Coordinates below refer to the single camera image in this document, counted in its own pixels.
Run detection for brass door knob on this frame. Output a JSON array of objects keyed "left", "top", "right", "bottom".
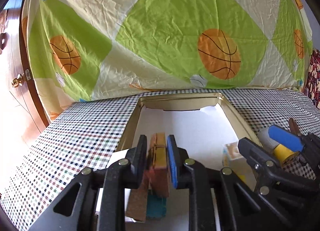
[{"left": 11, "top": 74, "right": 24, "bottom": 88}]

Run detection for basketball pattern bed sheet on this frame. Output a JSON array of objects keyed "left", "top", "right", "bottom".
[{"left": 22, "top": 0, "right": 312, "bottom": 120}]

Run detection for wooden door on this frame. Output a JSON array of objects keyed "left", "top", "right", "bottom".
[{"left": 1, "top": 0, "right": 49, "bottom": 144}]

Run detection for gold metal tin box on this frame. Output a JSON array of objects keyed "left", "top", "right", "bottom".
[{"left": 114, "top": 92, "right": 263, "bottom": 231}]

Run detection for checkered tablecloth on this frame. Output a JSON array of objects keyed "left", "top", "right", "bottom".
[{"left": 1, "top": 89, "right": 319, "bottom": 230}]

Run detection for white book-shaped box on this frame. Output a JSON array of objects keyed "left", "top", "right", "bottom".
[{"left": 95, "top": 148, "right": 145, "bottom": 230}]

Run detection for red patterned fabric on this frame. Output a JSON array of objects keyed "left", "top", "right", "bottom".
[{"left": 304, "top": 49, "right": 320, "bottom": 109}]

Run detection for yellow face toy brick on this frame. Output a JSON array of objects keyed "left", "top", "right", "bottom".
[{"left": 273, "top": 144, "right": 299, "bottom": 166}]

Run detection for sun picture toy block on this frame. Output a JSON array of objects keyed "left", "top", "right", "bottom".
[{"left": 222, "top": 142, "right": 252, "bottom": 182}]

